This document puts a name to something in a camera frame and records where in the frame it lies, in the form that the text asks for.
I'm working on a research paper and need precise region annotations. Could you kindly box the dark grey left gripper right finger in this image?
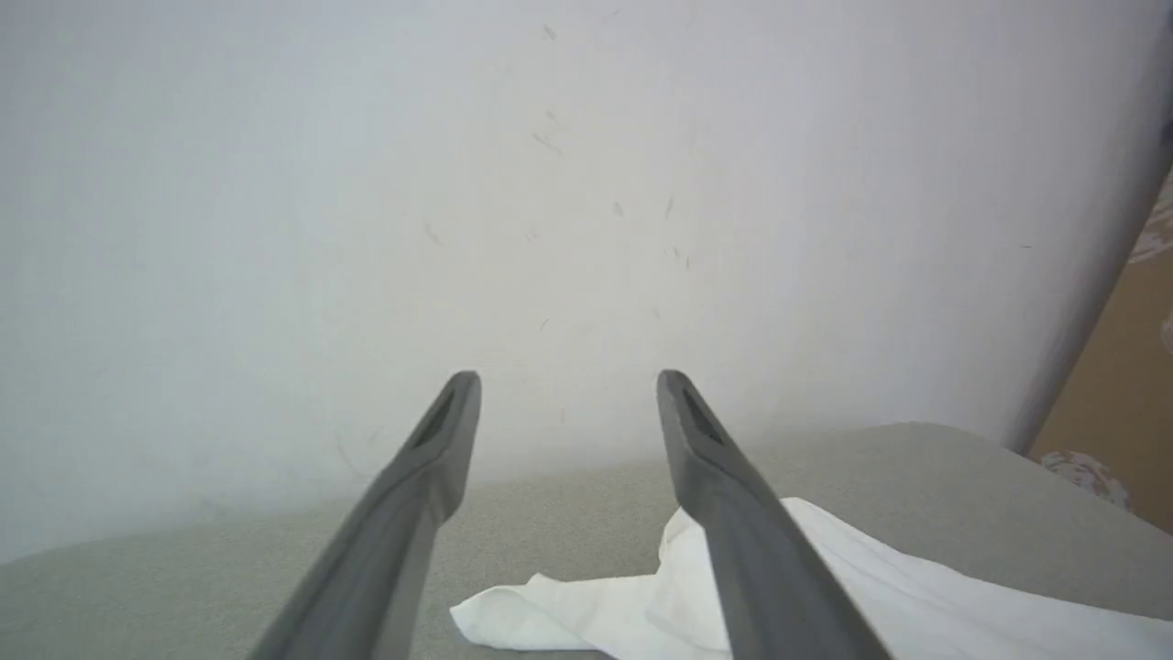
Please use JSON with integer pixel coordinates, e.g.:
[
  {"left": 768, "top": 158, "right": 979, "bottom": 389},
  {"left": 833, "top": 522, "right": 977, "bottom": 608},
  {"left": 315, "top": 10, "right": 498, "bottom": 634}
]
[{"left": 656, "top": 369, "right": 892, "bottom": 660}]

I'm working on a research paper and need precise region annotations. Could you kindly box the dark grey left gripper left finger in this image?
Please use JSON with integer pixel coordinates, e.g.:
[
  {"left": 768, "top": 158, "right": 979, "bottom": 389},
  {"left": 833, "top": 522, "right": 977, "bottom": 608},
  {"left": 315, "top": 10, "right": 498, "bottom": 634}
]
[{"left": 249, "top": 370, "right": 483, "bottom": 660}]

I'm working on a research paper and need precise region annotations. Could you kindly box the white garment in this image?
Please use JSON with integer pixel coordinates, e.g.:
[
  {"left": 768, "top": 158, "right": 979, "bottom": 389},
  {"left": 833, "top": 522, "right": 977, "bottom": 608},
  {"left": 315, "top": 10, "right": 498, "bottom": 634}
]
[{"left": 449, "top": 498, "right": 1173, "bottom": 660}]

